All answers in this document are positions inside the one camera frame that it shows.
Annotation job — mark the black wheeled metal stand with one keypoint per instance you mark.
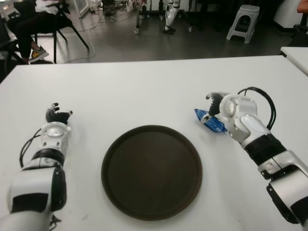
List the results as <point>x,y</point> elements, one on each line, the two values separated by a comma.
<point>137,19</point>

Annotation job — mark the white side table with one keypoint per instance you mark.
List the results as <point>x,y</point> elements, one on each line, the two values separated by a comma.
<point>297,56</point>

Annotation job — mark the black metal frame chair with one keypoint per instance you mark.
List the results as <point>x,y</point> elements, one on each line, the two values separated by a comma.
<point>65,22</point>

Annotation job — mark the white framed glass panel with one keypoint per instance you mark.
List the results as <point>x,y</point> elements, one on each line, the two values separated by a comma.
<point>84,13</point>

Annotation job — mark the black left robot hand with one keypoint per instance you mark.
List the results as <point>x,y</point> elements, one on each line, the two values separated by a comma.
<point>57,117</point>

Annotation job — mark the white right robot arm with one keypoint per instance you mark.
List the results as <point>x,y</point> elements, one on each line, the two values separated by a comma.
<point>250,125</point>

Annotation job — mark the grey plastic stool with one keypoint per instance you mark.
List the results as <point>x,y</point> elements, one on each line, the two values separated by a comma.
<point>247,10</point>

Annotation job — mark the white humanoid robot leg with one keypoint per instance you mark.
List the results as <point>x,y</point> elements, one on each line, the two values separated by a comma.
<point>169,14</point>

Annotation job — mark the person in white shirt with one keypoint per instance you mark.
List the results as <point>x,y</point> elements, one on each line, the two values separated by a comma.
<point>303,9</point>

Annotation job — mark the blue Oreo cookie packet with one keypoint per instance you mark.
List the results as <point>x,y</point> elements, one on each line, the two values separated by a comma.
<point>216,126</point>

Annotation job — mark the seated person black trousers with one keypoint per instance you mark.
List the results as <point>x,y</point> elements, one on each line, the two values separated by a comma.
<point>26,29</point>

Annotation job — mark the black chair at edge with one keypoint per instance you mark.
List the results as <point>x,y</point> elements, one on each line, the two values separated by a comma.
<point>7,48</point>

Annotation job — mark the black office chair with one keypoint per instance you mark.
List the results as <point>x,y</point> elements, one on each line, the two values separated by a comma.
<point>299,36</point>

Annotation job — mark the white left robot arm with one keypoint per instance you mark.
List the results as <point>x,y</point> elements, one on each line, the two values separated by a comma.
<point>31,183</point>

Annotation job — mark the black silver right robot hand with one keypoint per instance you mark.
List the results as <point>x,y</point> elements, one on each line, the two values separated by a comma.
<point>215,106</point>

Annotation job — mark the round dark brown tray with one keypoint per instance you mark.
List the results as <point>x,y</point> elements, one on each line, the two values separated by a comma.
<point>151,172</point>

